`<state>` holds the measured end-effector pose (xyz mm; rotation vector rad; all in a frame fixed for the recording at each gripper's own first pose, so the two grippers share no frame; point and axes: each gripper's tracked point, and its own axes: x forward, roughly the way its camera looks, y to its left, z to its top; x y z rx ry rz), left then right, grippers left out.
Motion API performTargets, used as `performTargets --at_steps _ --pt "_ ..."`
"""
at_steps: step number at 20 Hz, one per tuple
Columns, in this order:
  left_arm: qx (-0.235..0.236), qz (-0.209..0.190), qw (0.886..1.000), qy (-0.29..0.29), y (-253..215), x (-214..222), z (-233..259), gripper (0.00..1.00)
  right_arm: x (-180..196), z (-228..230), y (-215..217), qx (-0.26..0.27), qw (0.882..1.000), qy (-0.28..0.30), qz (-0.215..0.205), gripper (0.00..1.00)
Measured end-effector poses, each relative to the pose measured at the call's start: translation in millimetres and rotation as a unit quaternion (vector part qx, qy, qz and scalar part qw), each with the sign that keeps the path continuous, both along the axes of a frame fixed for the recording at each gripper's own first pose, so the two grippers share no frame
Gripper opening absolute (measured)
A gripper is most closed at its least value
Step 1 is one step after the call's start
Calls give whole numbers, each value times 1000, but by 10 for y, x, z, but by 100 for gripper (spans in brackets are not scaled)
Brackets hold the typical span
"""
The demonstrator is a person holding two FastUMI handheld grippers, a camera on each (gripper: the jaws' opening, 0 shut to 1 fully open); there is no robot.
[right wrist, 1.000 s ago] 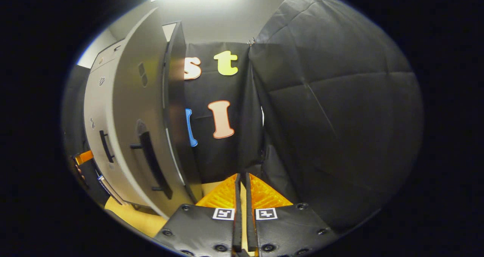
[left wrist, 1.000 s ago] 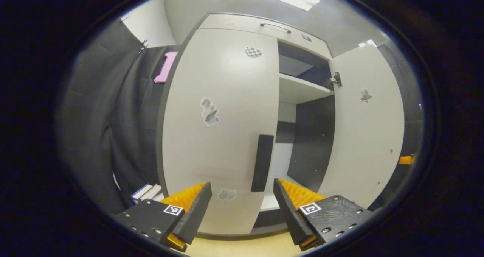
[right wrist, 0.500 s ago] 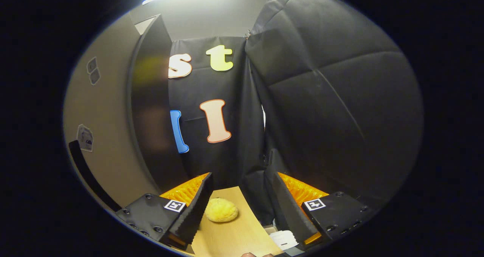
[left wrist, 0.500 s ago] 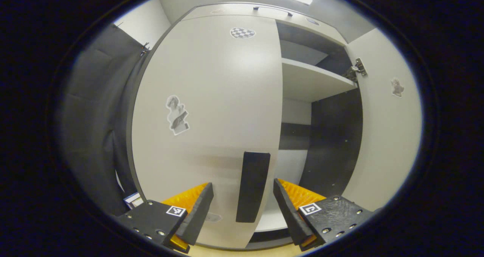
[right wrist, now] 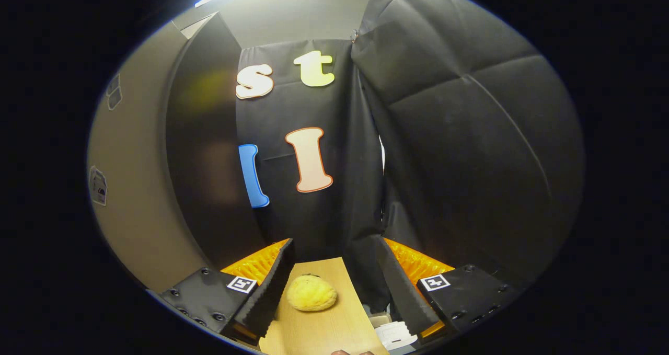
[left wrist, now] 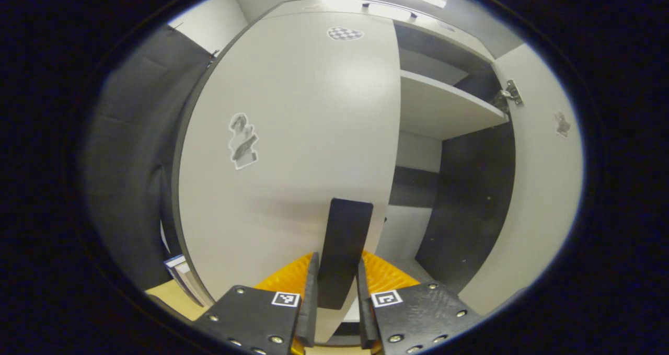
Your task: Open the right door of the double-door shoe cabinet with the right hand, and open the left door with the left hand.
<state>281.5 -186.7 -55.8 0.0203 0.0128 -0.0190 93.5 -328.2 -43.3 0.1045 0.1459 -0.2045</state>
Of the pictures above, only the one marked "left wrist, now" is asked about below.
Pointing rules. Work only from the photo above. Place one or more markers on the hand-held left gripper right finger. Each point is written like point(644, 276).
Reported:
point(363, 308)

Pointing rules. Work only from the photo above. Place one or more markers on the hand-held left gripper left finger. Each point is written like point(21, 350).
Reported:
point(312, 302)

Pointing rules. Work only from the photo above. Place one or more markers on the grey cabinet door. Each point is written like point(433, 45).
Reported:
point(543, 198)
point(313, 135)

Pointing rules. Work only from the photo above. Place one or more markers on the grey double-door shoe cabinet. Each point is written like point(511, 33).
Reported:
point(444, 109)

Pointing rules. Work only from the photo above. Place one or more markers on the cream book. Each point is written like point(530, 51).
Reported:
point(185, 279)

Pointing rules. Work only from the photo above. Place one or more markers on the blue book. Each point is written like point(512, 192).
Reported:
point(172, 263)

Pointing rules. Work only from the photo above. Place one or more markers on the black backdrop cloth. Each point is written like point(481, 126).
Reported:
point(130, 161)

